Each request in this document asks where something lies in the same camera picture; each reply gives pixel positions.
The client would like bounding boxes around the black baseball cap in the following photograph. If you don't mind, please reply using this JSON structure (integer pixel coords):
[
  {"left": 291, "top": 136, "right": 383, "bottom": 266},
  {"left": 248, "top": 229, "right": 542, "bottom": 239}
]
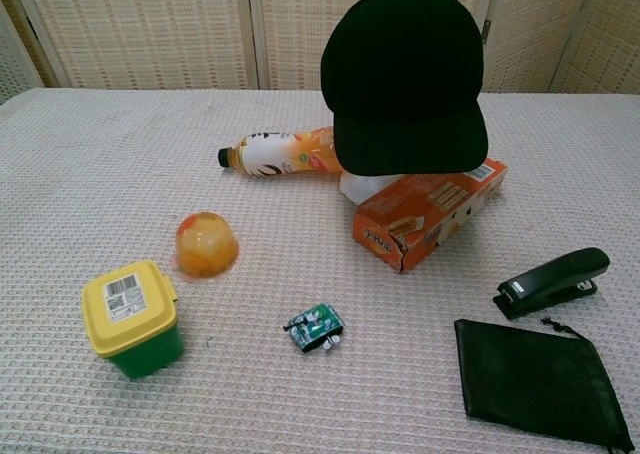
[{"left": 320, "top": 0, "right": 489, "bottom": 177}]

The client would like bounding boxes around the white foam mannequin head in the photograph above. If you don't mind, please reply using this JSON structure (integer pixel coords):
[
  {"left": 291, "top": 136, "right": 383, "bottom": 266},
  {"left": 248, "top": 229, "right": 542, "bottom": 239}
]
[{"left": 339, "top": 170, "right": 402, "bottom": 207}]

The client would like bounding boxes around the orange juice plastic bottle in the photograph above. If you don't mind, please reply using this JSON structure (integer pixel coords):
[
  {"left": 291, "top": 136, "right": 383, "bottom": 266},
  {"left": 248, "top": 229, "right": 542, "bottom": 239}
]
[{"left": 216, "top": 126, "right": 346, "bottom": 178}]

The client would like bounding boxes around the orange cardboard snack box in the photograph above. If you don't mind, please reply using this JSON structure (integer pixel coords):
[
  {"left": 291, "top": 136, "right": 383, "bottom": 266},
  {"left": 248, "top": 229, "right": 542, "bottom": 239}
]
[{"left": 351, "top": 156, "right": 510, "bottom": 274}]

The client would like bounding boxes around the small green circuit board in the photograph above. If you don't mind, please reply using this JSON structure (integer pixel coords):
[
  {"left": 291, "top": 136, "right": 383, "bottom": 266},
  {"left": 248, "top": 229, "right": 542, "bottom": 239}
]
[{"left": 283, "top": 302, "right": 346, "bottom": 355}]

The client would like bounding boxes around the orange fruit jelly cup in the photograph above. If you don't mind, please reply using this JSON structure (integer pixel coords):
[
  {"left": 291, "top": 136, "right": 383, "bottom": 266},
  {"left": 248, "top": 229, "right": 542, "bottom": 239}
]
[{"left": 169, "top": 211, "right": 241, "bottom": 281}]

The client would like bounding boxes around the white woven tablecloth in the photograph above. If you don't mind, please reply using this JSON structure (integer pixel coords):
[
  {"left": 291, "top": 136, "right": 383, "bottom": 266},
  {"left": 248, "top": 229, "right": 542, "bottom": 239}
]
[{"left": 0, "top": 87, "right": 640, "bottom": 454}]

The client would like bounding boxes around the green container with yellow lid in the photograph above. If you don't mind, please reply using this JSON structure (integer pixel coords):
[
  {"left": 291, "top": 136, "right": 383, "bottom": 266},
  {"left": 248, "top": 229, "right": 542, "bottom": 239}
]
[{"left": 81, "top": 259, "right": 184, "bottom": 380}]

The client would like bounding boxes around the black stapler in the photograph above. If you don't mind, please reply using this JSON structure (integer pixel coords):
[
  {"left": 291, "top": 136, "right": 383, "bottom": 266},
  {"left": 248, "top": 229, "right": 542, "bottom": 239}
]
[{"left": 492, "top": 246, "right": 612, "bottom": 321}]

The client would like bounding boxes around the beige woven folding screen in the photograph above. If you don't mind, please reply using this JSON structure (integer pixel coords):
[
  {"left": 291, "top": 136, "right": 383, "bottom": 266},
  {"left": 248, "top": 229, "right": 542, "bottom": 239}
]
[{"left": 0, "top": 0, "right": 640, "bottom": 95}]

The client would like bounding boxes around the black drawstring pouch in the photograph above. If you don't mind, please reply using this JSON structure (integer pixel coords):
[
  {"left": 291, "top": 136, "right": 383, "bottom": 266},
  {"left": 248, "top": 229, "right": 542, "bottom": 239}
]
[{"left": 453, "top": 316, "right": 636, "bottom": 454}]

